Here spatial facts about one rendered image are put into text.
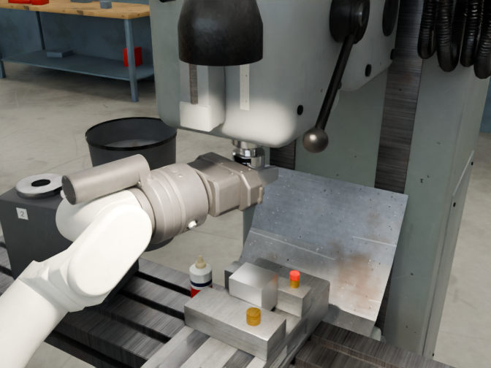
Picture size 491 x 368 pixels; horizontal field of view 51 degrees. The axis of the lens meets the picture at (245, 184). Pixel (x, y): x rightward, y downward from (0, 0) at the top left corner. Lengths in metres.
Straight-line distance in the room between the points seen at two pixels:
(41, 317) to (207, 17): 0.35
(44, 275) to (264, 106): 0.30
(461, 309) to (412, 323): 1.41
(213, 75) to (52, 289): 0.28
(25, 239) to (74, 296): 0.50
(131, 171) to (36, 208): 0.42
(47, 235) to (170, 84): 0.47
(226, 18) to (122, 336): 0.66
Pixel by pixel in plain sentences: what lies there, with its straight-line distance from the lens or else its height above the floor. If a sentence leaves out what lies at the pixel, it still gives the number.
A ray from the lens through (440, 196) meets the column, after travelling 1.07.
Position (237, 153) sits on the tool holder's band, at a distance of 0.72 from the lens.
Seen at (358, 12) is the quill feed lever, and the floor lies 1.46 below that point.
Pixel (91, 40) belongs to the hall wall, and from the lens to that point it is 6.93.
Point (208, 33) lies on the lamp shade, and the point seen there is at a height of 1.47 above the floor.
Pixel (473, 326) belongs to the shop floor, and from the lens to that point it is 2.57.
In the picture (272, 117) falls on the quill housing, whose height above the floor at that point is 1.36.
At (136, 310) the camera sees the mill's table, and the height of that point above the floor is 0.92.
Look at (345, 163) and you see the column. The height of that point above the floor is 1.12.
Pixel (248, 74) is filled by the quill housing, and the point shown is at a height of 1.40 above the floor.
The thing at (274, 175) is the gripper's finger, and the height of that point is 1.23.
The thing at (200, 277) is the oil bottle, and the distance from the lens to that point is 0.94.
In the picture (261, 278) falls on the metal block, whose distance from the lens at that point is 0.82.
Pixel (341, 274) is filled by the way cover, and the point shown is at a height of 0.92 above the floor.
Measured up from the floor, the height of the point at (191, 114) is 1.36.
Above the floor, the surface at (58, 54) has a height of 0.27.
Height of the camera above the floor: 1.54
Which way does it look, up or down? 25 degrees down
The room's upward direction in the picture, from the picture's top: straight up
